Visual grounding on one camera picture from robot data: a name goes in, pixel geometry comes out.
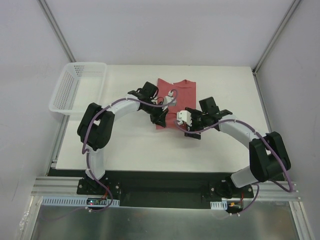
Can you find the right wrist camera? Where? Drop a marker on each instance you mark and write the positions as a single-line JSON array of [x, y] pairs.
[[184, 117]]

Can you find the aluminium rail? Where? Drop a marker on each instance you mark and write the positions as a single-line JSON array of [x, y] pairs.
[[67, 186]]

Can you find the pink t shirt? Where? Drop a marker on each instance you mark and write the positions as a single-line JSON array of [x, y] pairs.
[[187, 93]]

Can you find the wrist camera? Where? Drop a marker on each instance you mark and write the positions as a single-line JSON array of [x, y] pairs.
[[170, 100], [184, 117]]

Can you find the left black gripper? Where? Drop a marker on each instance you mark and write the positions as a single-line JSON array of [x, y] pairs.
[[159, 116]]

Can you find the white plastic basket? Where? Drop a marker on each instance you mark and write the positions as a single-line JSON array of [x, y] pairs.
[[79, 84]]

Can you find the right white cable duct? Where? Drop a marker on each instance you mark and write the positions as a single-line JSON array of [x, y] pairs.
[[219, 205]]

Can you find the left white cable duct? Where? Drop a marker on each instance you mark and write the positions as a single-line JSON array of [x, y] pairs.
[[66, 201]]

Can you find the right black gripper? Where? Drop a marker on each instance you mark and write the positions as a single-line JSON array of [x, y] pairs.
[[192, 125]]

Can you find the white cable duct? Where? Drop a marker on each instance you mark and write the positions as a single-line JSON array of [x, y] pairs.
[[66, 201], [219, 205]]

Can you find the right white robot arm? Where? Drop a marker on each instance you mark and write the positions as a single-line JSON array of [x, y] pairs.
[[268, 156]]

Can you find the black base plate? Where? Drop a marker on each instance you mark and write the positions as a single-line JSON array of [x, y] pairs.
[[160, 189]]

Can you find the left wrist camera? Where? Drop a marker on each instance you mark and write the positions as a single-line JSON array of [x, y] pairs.
[[170, 100]]

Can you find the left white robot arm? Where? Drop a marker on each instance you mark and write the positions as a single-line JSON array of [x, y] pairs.
[[96, 125]]

